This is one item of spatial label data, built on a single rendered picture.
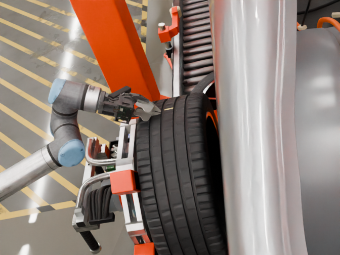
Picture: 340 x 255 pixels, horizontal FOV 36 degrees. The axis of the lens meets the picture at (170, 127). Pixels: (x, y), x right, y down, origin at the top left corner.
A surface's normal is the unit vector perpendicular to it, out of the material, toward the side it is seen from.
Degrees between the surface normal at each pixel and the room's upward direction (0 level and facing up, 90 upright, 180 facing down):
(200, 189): 46
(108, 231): 0
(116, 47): 90
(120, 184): 35
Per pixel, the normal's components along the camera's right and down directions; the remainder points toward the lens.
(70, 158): 0.37, 0.61
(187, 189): -0.20, 0.00
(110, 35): -0.01, 0.69
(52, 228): -0.26, -0.70
